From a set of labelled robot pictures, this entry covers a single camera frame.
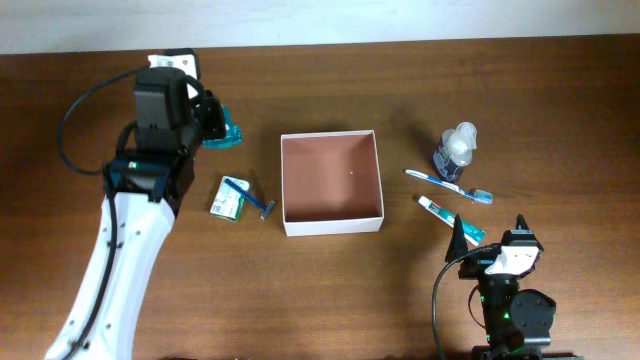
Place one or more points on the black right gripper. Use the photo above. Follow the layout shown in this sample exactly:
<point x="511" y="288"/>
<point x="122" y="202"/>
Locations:
<point x="475" y="263"/>

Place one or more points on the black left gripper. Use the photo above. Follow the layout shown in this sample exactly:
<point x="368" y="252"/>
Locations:
<point x="210" y="104"/>

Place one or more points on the blue white toothbrush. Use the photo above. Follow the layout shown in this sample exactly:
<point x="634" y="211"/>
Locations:
<point x="478" y="196"/>

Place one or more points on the teal mouthwash bottle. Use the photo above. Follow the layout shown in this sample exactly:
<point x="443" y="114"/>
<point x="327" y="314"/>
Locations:
<point x="233" y="135"/>

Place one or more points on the purple foam soap bottle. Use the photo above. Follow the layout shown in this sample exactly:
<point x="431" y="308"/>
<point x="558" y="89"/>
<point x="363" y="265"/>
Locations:
<point x="454" y="151"/>

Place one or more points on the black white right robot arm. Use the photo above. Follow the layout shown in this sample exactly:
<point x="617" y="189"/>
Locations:
<point x="517" y="321"/>

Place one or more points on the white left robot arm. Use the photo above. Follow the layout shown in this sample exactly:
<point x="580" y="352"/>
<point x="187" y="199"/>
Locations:
<point x="144" y="185"/>

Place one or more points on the white teal toothpaste tube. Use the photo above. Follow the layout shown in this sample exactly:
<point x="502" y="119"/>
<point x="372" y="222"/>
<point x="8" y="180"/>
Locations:
<point x="472" y="234"/>

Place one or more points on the green white soap packet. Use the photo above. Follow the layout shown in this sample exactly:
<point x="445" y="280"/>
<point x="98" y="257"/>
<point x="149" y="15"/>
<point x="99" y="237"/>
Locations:
<point x="228" y="203"/>

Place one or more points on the blue disposable razor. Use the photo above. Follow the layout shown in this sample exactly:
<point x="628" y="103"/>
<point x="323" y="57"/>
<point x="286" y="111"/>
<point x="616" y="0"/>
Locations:
<point x="265" y="208"/>

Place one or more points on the white cardboard box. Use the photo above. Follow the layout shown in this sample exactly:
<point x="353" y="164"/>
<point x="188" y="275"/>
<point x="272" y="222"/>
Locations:
<point x="331" y="183"/>

